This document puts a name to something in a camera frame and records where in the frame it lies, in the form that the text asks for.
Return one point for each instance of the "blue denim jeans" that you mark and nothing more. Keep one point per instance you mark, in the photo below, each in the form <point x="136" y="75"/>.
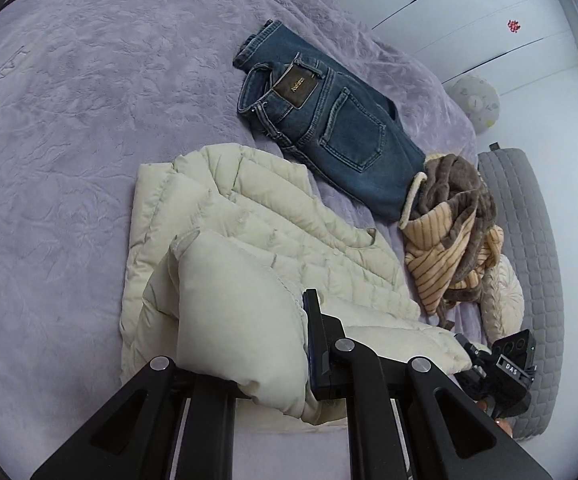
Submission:
<point x="329" y="120"/>

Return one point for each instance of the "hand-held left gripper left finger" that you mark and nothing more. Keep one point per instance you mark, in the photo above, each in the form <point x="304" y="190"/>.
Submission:
<point x="209" y="420"/>

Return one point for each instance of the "white wardrobe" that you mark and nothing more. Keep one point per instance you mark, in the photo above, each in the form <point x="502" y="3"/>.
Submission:
<point x="469" y="5"/>

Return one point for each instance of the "grey quilted cushion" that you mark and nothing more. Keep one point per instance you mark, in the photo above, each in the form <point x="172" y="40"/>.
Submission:
<point x="524" y="240"/>

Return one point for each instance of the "cream embossed pillow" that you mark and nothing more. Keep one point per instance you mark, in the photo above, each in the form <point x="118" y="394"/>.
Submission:
<point x="504" y="300"/>

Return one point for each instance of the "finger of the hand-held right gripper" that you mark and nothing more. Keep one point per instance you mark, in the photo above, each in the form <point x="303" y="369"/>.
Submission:
<point x="471" y="347"/>

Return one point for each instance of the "red sticker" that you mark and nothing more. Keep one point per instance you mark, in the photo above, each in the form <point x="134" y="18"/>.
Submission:
<point x="513" y="25"/>

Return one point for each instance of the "brown striped fleece robe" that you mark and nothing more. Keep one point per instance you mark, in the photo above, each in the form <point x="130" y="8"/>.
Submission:
<point x="444" y="220"/>

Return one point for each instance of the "purple plush blanket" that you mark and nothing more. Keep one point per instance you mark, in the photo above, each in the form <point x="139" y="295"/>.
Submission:
<point x="69" y="160"/>

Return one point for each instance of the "round floral lamp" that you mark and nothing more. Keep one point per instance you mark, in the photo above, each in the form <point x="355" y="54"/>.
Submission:
<point x="476" y="102"/>

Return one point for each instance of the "cream puffer jacket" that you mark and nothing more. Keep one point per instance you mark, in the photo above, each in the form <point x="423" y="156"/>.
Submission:
<point x="249" y="270"/>

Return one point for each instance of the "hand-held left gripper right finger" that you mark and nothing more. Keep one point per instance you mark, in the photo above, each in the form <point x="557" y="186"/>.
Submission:
<point x="319" y="360"/>

